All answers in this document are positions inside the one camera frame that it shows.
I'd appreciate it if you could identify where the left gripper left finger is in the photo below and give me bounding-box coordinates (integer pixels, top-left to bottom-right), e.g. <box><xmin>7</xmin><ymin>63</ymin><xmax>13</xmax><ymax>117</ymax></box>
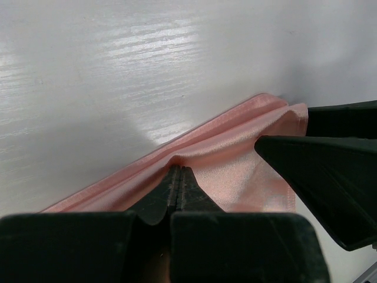
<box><xmin>1</xmin><ymin>166</ymin><xmax>180</xmax><ymax>282</ymax></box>

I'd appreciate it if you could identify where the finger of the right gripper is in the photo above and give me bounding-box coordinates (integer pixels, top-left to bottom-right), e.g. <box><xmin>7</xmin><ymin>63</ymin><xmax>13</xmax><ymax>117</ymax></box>
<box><xmin>306</xmin><ymin>101</ymin><xmax>376</xmax><ymax>139</ymax></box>
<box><xmin>254</xmin><ymin>136</ymin><xmax>376</xmax><ymax>251</ymax></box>

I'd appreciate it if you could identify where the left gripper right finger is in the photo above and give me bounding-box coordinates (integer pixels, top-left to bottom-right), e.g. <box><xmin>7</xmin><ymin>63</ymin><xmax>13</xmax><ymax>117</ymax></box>
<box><xmin>170</xmin><ymin>167</ymin><xmax>330</xmax><ymax>282</ymax></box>

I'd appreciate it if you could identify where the pink satin napkin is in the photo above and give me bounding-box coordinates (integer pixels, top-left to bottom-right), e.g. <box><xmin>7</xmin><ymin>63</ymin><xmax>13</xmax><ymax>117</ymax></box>
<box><xmin>47</xmin><ymin>93</ymin><xmax>309</xmax><ymax>213</ymax></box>

